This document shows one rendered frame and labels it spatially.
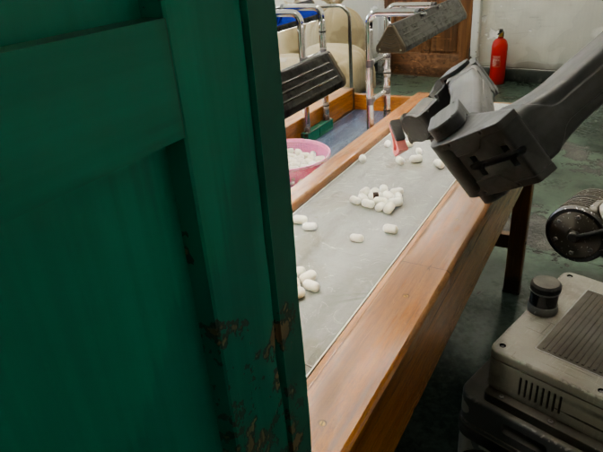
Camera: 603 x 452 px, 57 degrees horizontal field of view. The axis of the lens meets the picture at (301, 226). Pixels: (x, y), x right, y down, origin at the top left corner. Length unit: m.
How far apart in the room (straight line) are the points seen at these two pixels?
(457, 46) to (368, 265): 4.83
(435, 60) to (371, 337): 5.15
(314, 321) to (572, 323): 0.71
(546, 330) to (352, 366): 0.70
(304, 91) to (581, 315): 0.86
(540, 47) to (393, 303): 4.83
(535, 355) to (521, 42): 4.56
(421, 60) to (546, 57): 1.18
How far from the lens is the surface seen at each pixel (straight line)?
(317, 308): 1.00
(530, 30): 5.66
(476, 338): 2.15
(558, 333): 1.44
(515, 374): 1.36
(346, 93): 2.31
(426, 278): 1.03
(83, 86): 0.24
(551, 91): 0.61
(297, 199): 1.35
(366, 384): 0.81
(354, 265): 1.12
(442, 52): 5.90
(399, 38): 1.53
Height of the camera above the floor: 1.32
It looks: 27 degrees down
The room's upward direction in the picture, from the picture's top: 4 degrees counter-clockwise
